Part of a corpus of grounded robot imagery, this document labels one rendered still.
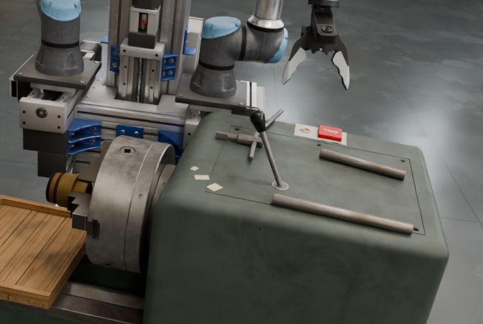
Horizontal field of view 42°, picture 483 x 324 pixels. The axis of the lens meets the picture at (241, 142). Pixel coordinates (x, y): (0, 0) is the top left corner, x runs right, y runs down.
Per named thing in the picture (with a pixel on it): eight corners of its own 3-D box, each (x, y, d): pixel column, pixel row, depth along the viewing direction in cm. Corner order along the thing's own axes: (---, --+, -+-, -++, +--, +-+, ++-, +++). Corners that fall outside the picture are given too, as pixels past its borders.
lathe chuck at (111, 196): (159, 211, 175) (164, 117, 157) (123, 299, 150) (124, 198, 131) (128, 205, 176) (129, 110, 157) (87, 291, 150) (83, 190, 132)
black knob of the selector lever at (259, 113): (266, 129, 136) (269, 109, 134) (264, 136, 133) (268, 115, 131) (248, 126, 136) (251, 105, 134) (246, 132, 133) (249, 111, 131)
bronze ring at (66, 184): (95, 169, 156) (60, 162, 157) (81, 187, 148) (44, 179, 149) (94, 201, 160) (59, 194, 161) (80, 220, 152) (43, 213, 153)
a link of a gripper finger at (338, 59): (352, 81, 152) (333, 47, 150) (359, 83, 147) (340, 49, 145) (341, 88, 153) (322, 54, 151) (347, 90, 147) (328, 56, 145)
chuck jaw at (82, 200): (118, 197, 150) (100, 220, 139) (116, 215, 152) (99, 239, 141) (72, 188, 151) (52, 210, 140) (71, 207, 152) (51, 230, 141)
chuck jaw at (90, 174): (126, 189, 157) (136, 142, 159) (121, 187, 152) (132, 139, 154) (83, 180, 157) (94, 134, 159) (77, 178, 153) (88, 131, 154)
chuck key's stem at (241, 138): (214, 140, 151) (262, 149, 150) (215, 131, 150) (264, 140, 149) (215, 136, 153) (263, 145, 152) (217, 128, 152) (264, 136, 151)
